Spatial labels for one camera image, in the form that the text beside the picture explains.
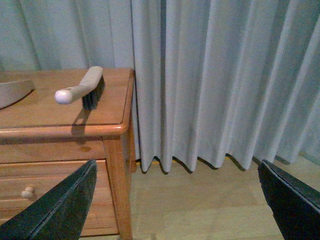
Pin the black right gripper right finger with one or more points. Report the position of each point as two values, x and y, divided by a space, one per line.
295 205

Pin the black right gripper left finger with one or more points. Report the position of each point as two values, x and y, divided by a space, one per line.
60 214

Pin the beige hand brush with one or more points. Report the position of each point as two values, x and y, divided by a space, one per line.
89 90

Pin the beige plastic dustpan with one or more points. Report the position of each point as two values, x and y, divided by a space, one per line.
12 92

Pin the wooden drawer knob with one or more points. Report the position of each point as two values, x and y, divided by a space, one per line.
28 193

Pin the wooden nightstand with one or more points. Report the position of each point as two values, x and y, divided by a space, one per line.
42 142

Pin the light grey curtain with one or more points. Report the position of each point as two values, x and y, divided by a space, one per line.
213 77

